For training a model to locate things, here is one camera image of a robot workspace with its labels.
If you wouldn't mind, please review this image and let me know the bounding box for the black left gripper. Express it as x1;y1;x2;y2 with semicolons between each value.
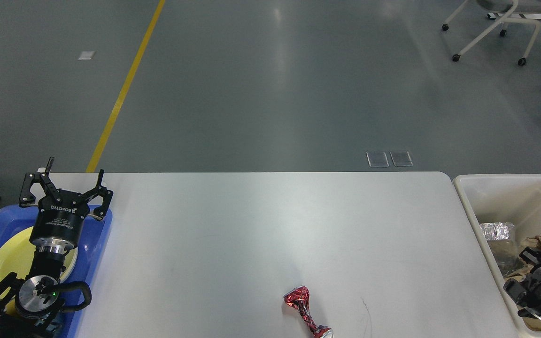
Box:
18;157;114;252

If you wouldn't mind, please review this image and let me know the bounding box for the brown paper bag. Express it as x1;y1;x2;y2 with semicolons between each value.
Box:
522;317;541;332

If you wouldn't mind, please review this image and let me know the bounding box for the yellow plastic plate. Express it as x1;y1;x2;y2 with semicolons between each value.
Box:
0;227;77;316

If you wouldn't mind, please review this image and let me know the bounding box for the red foil wrapper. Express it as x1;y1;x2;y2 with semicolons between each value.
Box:
283;285;333;338

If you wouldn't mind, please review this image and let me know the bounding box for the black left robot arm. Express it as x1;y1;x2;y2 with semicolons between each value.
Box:
0;157;114;338

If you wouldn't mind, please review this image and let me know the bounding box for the white plate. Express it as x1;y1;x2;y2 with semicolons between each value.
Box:
60;248;78;283

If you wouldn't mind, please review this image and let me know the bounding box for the beige plastic bin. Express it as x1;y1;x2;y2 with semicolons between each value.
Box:
453;174;541;338

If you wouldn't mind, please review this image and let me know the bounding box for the white rolling chair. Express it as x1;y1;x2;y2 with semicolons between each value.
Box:
451;0;541;67

